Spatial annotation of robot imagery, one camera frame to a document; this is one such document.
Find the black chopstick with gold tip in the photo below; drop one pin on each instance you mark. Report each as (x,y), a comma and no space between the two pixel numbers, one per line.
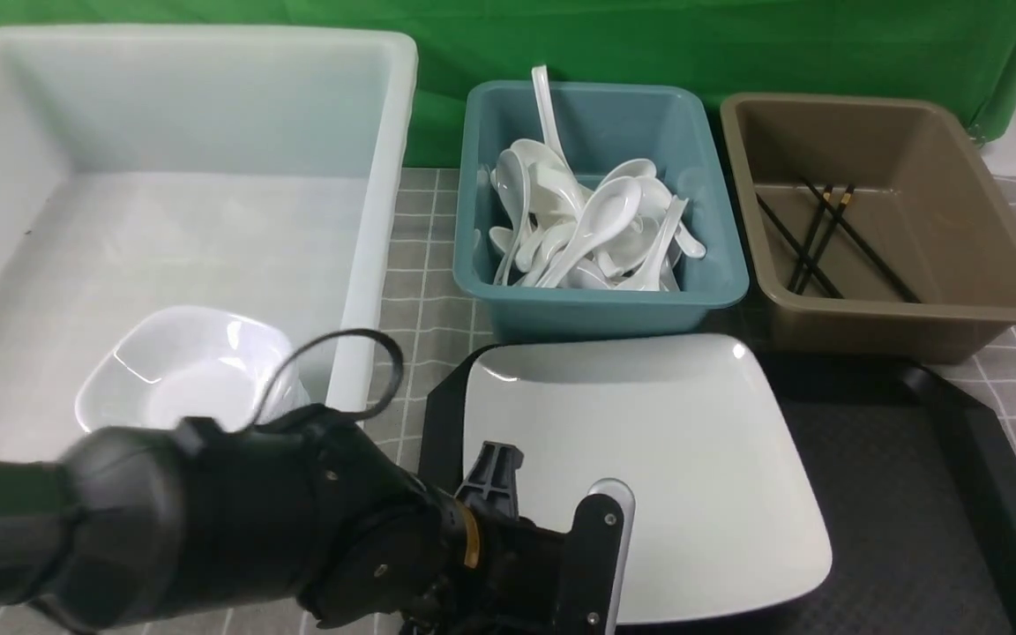
(893,279)

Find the white soup spoon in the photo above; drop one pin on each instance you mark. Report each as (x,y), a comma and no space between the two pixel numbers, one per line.
(607,213)

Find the large white square plate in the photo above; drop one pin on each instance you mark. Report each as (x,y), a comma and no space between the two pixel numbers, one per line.
(725,521)

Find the green backdrop cloth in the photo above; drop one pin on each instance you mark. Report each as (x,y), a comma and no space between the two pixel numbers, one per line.
(957,54)

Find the black serving tray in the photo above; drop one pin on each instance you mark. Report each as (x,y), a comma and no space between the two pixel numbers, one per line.
(914,478)

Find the black chopstick left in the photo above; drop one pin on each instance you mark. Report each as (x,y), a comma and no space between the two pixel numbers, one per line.
(804,258)

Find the brown plastic bin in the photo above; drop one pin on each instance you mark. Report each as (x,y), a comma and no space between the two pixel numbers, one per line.
(924,200)

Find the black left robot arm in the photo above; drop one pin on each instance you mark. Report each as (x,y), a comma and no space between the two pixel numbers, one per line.
(131,526)

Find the large white plastic tub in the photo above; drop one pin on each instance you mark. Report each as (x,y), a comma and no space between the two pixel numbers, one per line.
(250,169)

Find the black chopstick crossing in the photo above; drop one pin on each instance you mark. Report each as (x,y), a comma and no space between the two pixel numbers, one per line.
(826,237)

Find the teal plastic bin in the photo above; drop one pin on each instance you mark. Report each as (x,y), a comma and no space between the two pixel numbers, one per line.
(600,126)

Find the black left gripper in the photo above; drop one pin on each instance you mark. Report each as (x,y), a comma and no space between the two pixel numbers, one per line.
(505,575)

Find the pile of white spoons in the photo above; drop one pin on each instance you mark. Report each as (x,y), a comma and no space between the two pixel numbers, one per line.
(625,233)

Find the stack of white bowls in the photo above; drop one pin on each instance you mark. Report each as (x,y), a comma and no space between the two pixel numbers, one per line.
(190,360)

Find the grey checked tablecloth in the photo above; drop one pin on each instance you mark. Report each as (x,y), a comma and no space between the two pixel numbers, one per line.
(425,311)

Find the upright white spoon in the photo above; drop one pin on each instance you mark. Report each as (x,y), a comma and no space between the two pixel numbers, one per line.
(545,106)

